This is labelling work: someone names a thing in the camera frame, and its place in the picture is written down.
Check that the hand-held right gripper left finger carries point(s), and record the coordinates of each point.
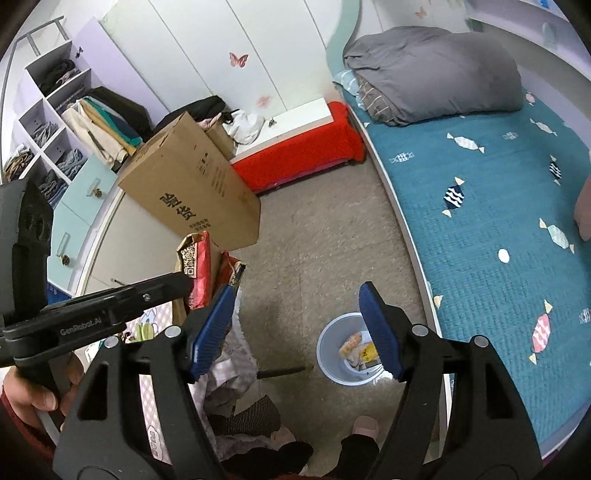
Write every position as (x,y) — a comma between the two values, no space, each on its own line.
(210,332)

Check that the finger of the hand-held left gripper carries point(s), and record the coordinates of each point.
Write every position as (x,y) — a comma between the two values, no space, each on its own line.
(157,290)

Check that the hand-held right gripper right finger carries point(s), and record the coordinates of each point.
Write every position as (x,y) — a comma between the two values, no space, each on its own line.
(379,330)

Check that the white waste bin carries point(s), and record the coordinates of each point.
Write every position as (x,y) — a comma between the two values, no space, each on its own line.
(330,355)

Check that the person's left hand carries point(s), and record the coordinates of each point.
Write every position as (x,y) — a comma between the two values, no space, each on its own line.
(32,401)

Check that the yellow packet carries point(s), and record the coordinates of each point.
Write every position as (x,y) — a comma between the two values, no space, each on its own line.
(367,353)

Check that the pink checkered tablecloth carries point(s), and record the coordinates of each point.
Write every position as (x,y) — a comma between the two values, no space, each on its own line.
(235,350)

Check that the beige snack wrapper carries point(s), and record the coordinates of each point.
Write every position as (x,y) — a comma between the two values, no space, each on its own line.
(350,345)

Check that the red snack bag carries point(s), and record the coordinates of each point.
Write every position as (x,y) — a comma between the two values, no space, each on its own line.
(201,267)

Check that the white cabinet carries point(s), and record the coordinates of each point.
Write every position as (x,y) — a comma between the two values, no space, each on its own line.
(134,240)

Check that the orange snack packet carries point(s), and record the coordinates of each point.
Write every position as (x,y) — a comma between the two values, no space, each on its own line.
(231,270)

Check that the black stick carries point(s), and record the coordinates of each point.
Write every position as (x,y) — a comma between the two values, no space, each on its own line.
(281,371)

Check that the black mesh cloth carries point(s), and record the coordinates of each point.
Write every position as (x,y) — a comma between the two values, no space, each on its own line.
(254,413)

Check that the brown cardboard box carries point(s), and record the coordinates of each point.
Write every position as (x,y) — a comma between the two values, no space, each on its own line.
(184,184)

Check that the person's right foot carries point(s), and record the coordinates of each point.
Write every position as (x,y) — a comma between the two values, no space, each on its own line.
(362,438)

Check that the person's foot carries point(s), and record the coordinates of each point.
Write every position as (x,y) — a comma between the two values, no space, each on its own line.
(291,450)
(362,438)

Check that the person's left foot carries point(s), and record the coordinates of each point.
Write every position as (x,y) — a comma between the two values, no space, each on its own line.
(291,450)

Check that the purple open shelf unit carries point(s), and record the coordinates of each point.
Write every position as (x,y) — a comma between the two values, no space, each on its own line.
(34,124)

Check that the pile of folded clothes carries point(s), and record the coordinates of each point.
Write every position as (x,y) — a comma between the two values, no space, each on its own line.
(104,124)

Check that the black garment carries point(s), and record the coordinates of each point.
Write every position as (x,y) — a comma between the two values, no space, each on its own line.
(198,108)

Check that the white cloth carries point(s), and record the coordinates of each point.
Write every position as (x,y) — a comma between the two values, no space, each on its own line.
(244,124)

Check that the red cloth-covered bench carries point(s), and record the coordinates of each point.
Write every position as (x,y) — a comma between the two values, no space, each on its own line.
(295,157)

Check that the pale butterfly sticker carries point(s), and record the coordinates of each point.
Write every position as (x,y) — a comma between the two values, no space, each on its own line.
(263,100)

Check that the striped folded blanket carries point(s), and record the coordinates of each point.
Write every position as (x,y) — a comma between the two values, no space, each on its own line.
(371,104)

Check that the pink pillow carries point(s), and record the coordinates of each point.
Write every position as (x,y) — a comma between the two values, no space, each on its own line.
(584,207)

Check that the pink butterfly sticker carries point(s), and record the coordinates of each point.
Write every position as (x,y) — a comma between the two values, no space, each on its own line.
(238,60)

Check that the white wardrobe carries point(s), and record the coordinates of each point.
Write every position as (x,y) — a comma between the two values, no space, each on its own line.
(207,37)

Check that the grey pillow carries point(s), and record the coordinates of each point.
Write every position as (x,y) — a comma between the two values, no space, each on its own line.
(438,69)

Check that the orange butterfly sticker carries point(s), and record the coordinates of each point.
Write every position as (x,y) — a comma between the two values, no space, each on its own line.
(421,11)

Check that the grey metal rail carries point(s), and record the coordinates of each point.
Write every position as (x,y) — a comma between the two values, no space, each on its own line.
(32,34)

